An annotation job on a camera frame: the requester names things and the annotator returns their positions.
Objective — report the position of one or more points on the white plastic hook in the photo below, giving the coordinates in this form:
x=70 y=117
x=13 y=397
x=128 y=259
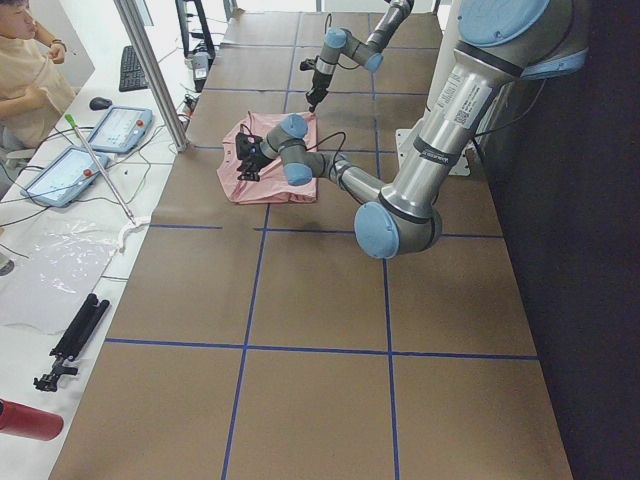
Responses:
x=131 y=233

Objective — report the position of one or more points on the aluminium frame post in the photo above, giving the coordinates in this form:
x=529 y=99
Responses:
x=134 y=27

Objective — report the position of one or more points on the black folded tripod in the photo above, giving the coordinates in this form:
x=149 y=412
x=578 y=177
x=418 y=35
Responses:
x=72 y=342

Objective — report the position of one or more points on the black computer mouse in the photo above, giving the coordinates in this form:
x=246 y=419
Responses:
x=100 y=103

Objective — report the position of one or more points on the metal stick with green tip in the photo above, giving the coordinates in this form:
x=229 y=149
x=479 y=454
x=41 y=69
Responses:
x=70 y=120

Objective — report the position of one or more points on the blue teach pendant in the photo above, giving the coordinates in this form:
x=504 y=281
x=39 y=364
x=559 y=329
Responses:
x=63 y=180
x=120 y=129

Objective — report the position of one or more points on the seated person beige shirt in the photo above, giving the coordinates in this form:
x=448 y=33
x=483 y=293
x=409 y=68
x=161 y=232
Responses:
x=34 y=92

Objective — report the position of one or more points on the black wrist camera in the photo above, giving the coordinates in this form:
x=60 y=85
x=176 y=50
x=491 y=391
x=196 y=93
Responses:
x=246 y=145
x=308 y=64

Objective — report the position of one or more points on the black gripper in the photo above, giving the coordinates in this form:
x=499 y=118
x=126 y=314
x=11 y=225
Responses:
x=254 y=157
x=318 y=83

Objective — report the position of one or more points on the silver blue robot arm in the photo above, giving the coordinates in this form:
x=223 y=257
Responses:
x=498 y=42
x=340 y=42

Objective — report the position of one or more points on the black keyboard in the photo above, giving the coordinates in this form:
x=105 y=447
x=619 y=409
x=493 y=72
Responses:
x=132 y=76

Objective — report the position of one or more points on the near blue teach pendant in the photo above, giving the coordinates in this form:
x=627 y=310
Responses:
x=63 y=180

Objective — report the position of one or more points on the red water bottle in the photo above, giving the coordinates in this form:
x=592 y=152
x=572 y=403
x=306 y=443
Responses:
x=27 y=422

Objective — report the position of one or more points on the pink printed t-shirt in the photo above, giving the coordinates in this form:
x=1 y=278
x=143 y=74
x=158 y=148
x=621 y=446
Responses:
x=272 y=186

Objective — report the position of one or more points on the person left hand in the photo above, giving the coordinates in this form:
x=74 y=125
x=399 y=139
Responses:
x=57 y=51

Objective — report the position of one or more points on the clear plastic bag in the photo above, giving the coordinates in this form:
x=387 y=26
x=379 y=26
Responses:
x=65 y=258

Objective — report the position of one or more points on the far blue teach pendant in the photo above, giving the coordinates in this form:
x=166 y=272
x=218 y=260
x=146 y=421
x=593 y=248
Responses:
x=120 y=129

